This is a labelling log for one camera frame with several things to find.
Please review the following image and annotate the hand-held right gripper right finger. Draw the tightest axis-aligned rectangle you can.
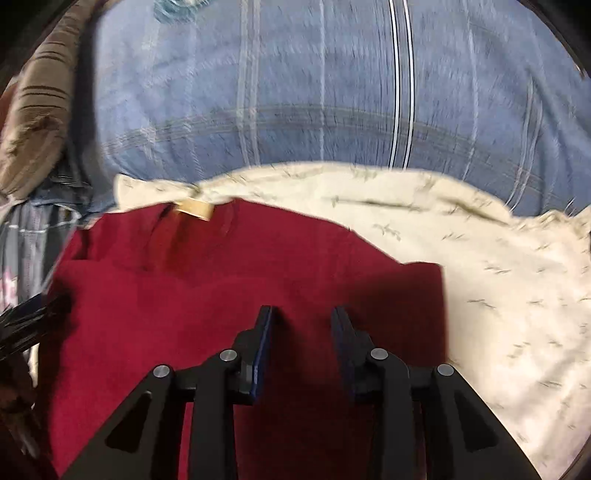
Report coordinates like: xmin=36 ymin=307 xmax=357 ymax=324
xmin=330 ymin=305 xmax=543 ymax=480

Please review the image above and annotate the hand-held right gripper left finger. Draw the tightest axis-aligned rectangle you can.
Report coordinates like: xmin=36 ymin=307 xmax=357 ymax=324
xmin=60 ymin=305 xmax=278 ymax=480

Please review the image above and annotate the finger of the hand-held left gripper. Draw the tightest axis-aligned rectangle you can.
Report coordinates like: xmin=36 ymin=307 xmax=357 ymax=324
xmin=0 ymin=294 xmax=71 ymax=357

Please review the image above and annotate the dark red garment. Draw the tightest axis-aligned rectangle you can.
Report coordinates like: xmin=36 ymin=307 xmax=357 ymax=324
xmin=44 ymin=196 xmax=446 ymax=480

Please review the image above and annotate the grey plaid cloth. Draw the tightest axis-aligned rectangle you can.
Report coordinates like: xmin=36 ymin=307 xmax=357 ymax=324
xmin=0 ymin=152 xmax=116 ymax=315

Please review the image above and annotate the cream leaf-print bed sheet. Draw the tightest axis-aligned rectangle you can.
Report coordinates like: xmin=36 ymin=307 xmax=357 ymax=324
xmin=113 ymin=161 xmax=591 ymax=480

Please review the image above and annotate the beige striped pillow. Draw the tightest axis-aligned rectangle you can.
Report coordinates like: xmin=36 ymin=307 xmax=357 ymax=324
xmin=0 ymin=0 xmax=107 ymax=199

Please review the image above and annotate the blue plaid quilt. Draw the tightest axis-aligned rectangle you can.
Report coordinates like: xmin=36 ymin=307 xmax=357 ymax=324
xmin=69 ymin=0 xmax=591 ymax=217

